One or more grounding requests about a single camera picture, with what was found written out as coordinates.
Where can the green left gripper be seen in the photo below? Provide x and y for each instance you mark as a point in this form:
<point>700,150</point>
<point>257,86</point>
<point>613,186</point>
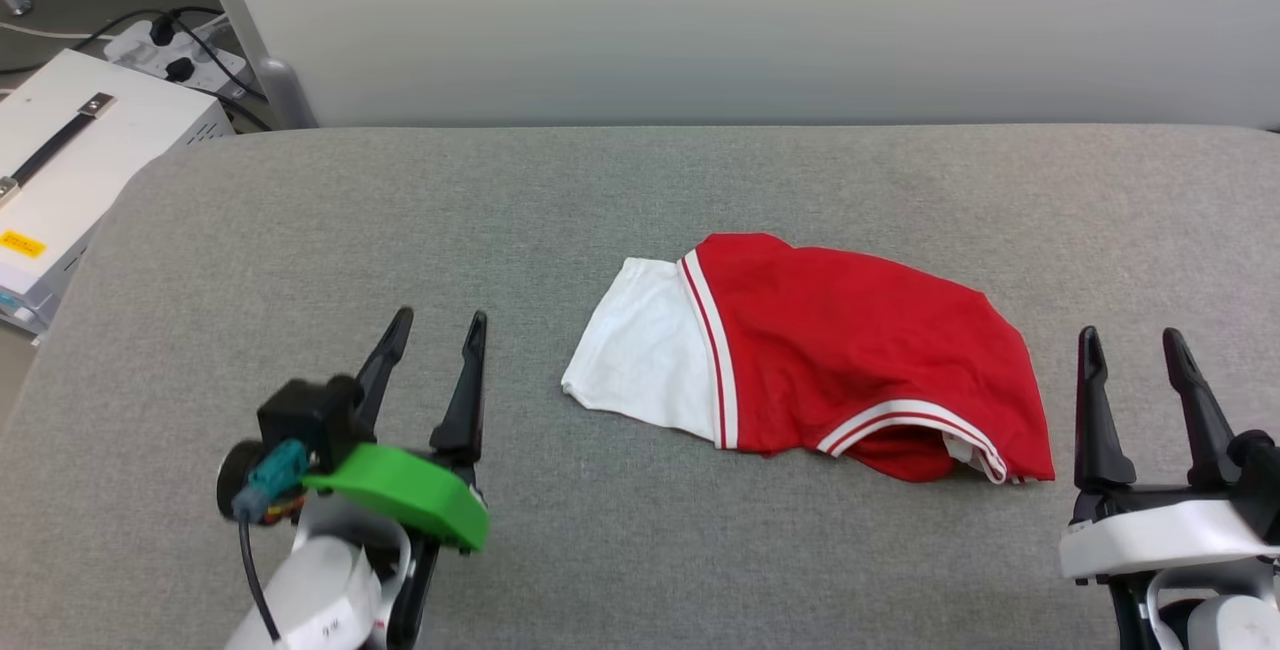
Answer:
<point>410,490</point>

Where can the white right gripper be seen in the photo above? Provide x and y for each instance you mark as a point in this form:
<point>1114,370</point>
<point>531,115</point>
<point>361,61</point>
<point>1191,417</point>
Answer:
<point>1160,535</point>

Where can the red and white sports shirt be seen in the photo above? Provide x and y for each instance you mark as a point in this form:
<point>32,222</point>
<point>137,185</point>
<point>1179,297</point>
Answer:
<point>850,350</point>

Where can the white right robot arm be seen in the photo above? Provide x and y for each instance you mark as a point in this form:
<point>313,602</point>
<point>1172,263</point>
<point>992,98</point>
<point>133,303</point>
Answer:
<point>1230,625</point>

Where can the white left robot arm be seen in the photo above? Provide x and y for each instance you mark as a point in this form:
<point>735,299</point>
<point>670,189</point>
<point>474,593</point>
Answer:
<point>315,590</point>

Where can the white power strip black plugs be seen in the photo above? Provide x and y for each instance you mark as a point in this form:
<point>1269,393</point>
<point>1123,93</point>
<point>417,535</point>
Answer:
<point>135,48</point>

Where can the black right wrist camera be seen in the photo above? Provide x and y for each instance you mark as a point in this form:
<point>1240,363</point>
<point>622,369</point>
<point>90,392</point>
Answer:
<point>1262,480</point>

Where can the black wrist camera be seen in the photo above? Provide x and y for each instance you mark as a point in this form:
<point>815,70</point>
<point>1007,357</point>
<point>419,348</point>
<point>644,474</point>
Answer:
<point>1262,480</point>
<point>305,420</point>

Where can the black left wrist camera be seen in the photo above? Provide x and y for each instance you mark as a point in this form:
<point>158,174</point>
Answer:
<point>305,420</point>

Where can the grey partition frame post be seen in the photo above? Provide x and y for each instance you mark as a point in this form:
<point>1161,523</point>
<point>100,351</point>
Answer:
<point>240,20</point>

